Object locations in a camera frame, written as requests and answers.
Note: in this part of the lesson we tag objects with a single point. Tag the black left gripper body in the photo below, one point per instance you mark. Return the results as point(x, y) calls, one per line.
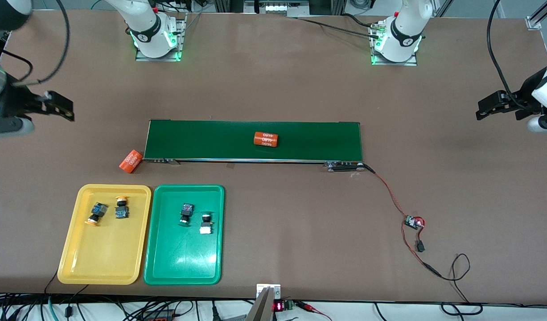
point(521, 98)

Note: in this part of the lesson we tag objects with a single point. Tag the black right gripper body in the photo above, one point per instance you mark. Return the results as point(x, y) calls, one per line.
point(20, 100)

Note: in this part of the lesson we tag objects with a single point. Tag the orange cylinder battery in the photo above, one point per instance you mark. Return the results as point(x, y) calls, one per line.
point(130, 161)
point(266, 139)

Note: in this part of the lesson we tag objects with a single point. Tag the yellow push button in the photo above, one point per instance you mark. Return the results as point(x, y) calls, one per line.
point(96, 213)
point(121, 208)

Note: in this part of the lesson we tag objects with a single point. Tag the green push button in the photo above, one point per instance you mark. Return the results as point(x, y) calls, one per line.
point(186, 213)
point(206, 224)

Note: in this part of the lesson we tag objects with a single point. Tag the small green circuit board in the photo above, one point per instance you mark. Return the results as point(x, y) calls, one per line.
point(413, 221)

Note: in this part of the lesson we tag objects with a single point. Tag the green conveyor belt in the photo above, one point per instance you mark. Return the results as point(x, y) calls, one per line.
point(202, 142)

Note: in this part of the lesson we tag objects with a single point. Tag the yellow plastic tray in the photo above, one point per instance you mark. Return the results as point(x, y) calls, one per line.
point(104, 258)

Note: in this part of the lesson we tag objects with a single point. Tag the green plastic tray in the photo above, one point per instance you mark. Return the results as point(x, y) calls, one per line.
point(184, 254)

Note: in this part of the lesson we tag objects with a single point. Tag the orange power strip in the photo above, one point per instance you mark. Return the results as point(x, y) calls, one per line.
point(157, 315)

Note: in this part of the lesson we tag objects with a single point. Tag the red clip lead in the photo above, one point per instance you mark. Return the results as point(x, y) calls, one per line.
point(309, 307)

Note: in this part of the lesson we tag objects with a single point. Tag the red digit display module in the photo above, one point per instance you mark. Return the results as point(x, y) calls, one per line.
point(278, 306)

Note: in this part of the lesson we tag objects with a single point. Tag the aluminium table corner bracket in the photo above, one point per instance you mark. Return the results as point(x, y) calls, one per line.
point(534, 22)

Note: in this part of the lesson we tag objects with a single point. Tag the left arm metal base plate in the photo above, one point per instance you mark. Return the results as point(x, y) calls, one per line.
point(411, 62)

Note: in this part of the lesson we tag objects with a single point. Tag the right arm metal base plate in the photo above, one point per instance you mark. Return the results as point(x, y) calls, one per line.
point(141, 55)

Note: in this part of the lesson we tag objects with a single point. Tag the grey metal camera bracket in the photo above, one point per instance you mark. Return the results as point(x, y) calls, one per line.
point(262, 307)

